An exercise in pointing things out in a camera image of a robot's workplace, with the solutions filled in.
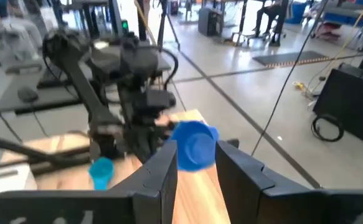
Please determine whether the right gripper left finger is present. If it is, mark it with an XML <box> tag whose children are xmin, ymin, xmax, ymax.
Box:
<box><xmin>0</xmin><ymin>139</ymin><xmax>179</xmax><ymax>224</ymax></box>

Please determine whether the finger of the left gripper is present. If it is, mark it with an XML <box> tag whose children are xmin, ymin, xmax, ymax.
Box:
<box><xmin>145</xmin><ymin>124</ymin><xmax>169</xmax><ymax>162</ymax></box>
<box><xmin>125</xmin><ymin>129</ymin><xmax>148</xmax><ymax>162</ymax></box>

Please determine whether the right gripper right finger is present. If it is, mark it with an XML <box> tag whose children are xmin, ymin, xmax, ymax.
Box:
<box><xmin>215</xmin><ymin>140</ymin><xmax>363</xmax><ymax>224</ymax></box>

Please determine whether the blue measuring cup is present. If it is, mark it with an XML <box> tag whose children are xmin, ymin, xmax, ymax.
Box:
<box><xmin>167</xmin><ymin>120</ymin><xmax>220</xmax><ymax>172</ymax></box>

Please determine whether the teal measuring cup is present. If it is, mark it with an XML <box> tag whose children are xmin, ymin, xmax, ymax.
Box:
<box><xmin>88</xmin><ymin>157</ymin><xmax>115</xmax><ymax>190</ymax></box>

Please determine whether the white plastic basket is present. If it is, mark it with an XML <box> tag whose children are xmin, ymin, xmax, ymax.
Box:
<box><xmin>0</xmin><ymin>163</ymin><xmax>38</xmax><ymax>203</ymax></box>

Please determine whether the black tripod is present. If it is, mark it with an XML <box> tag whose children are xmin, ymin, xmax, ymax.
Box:
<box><xmin>156</xmin><ymin>0</ymin><xmax>182</xmax><ymax>52</ymax></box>

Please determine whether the black computer mouse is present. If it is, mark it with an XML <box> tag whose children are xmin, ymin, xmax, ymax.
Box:
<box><xmin>17</xmin><ymin>86</ymin><xmax>40</xmax><ymax>103</ymax></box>

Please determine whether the black computer tower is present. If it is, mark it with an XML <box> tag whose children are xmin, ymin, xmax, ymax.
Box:
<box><xmin>197</xmin><ymin>6</ymin><xmax>225</xmax><ymax>37</ymax></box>

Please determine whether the grey side table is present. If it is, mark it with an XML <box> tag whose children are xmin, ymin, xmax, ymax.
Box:
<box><xmin>0</xmin><ymin>57</ymin><xmax>87</xmax><ymax>114</ymax></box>

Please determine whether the black equipment box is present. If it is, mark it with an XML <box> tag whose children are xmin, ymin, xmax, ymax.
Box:
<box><xmin>312</xmin><ymin>63</ymin><xmax>363</xmax><ymax>142</ymax></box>

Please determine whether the grey office chair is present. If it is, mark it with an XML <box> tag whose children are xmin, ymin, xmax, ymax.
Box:
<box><xmin>0</xmin><ymin>17</ymin><xmax>44</xmax><ymax>75</ymax></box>

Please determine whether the black hazard-striped floor mat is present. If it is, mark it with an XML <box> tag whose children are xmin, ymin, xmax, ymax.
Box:
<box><xmin>252</xmin><ymin>50</ymin><xmax>329</xmax><ymax>68</ymax></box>

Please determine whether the person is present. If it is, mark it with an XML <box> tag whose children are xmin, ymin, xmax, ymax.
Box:
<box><xmin>252</xmin><ymin>0</ymin><xmax>291</xmax><ymax>47</ymax></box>

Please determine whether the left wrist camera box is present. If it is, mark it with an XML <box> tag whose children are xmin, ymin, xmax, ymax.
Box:
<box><xmin>144</xmin><ymin>89</ymin><xmax>177</xmax><ymax>110</ymax></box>

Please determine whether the coiled black cable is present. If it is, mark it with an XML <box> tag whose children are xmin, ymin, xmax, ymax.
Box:
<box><xmin>311</xmin><ymin>114</ymin><xmax>346</xmax><ymax>143</ymax></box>

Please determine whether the yellow cable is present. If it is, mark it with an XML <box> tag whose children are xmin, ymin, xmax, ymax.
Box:
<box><xmin>293</xmin><ymin>0</ymin><xmax>363</xmax><ymax>91</ymax></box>

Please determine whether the long black hanging cable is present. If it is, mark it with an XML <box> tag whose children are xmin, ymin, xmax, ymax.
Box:
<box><xmin>251</xmin><ymin>0</ymin><xmax>330</xmax><ymax>156</ymax></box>

